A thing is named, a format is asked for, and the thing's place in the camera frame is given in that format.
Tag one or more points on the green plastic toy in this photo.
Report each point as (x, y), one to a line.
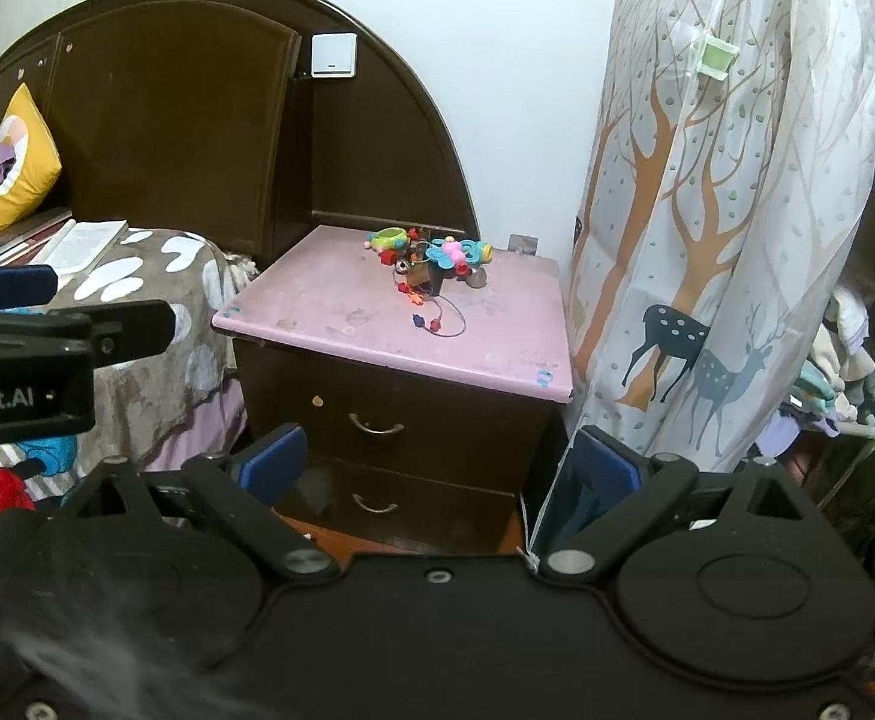
(388, 240)

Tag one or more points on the open white book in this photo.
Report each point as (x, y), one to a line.
(77, 244)

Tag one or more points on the brown drawer with orange sticker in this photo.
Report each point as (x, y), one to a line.
(452, 431)

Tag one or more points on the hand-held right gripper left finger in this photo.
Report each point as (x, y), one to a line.
(276, 457)

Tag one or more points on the pile of pale clothes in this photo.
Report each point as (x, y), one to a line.
(842, 360)

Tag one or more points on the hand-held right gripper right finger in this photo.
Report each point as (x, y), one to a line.
(603, 465)

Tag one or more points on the small grey round object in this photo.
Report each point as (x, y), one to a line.
(476, 279)

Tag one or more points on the dark brown wooden headboard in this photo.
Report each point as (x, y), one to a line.
(182, 127)

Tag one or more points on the white wall switch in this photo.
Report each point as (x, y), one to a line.
(334, 55)

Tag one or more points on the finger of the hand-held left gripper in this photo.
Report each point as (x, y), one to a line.
(137, 326)
(2, 286)

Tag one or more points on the grey wall hook plate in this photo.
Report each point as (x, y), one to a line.
(522, 243)

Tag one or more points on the yellow pillow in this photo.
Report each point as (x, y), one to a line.
(21, 165)

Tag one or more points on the deer print wardrobe cover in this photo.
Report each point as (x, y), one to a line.
(744, 202)

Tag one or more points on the small dark padlock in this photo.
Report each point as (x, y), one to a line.
(421, 276)

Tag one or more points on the plain brown drawer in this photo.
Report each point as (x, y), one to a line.
(437, 510)

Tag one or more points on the closed dark book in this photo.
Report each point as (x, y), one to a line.
(29, 229)

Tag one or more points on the brown nightstand with pink top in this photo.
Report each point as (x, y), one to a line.
(407, 315)

